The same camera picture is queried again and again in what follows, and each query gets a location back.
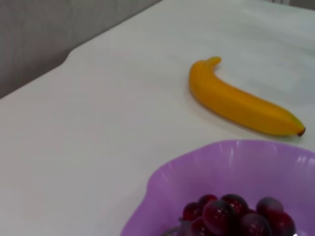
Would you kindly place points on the yellow banana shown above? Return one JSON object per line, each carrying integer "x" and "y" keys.
{"x": 236, "y": 105}

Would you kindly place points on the dark red grape bunch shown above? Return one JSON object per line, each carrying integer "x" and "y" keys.
{"x": 221, "y": 216}

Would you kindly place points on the purple scalloped plastic bowl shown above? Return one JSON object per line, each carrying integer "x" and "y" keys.
{"x": 177, "y": 182}

